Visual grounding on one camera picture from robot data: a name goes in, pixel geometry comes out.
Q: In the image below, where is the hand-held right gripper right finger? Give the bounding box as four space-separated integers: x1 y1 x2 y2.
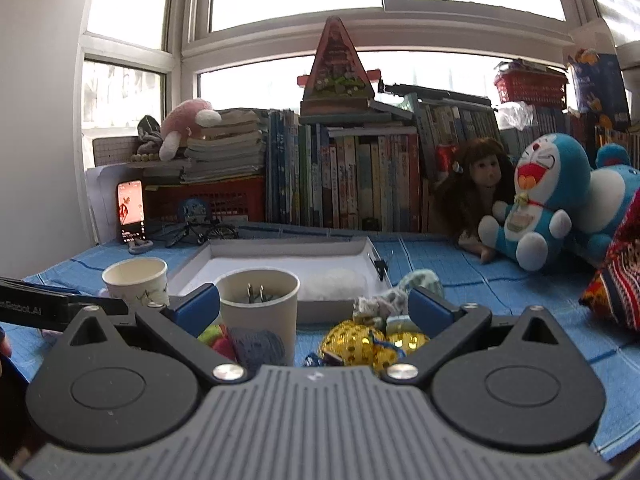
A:
384 287 582 387

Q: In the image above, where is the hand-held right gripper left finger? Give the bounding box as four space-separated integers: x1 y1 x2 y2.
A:
50 283 247 387

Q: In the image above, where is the white shallow cardboard box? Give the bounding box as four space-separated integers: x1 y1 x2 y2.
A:
167 237 394 324

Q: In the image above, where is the green sock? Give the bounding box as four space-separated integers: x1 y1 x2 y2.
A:
197 324 226 347

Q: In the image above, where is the pale blue cloth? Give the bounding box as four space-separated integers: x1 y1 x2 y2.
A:
386 314 422 335

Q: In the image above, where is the green checked scrunchie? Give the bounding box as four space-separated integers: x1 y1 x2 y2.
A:
395 269 446 311

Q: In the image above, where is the floral cloth scrunchie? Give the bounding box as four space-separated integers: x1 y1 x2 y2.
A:
352 294 398 332

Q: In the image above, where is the charger plug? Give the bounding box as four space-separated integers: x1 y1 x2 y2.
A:
245 283 274 306

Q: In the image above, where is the plain white paper cup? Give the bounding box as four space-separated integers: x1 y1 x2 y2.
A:
215 268 301 367

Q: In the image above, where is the printed white paper cup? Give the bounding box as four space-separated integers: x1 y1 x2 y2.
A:
101 257 170 312

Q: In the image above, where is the blue checked tablecloth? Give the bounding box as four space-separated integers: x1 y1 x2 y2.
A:
0 220 640 462

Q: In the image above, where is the miniature black bicycle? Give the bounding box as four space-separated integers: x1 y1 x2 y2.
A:
149 216 241 249

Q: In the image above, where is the red plastic crate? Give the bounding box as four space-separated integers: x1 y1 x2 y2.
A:
144 176 266 224

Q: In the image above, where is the black smartphone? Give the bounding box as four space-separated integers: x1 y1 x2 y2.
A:
117 180 149 244

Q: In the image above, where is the brown haired doll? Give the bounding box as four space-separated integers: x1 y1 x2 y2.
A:
432 137 517 266

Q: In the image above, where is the row of upright books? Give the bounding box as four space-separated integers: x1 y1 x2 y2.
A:
265 92 640 234

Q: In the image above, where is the blue cat plush toy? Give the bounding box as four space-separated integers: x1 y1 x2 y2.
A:
477 132 593 273

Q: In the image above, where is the stack of flat books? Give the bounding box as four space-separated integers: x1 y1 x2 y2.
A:
181 109 269 184

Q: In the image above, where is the grid patterned board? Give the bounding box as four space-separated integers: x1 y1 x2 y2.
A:
92 135 142 168

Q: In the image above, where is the grey plush toy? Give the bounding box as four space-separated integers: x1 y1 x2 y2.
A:
131 115 166 163

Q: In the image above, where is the pink and white plush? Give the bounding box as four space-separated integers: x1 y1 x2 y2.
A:
159 98 222 162

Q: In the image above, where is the colourful striped knitted pouch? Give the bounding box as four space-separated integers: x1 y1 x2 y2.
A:
579 200 640 332

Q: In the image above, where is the clear plastic bag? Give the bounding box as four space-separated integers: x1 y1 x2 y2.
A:
496 102 538 132

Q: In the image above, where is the blue and white plush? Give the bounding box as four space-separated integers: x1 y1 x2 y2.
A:
570 143 640 267

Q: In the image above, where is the small red basket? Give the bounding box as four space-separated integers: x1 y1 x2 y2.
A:
494 60 570 110

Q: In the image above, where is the triangular printed box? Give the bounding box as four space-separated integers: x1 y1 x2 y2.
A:
296 16 383 116

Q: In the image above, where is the blue printed carton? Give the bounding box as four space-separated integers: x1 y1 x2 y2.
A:
565 49 632 122

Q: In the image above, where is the white window frame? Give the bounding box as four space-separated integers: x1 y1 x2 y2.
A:
80 0 640 171

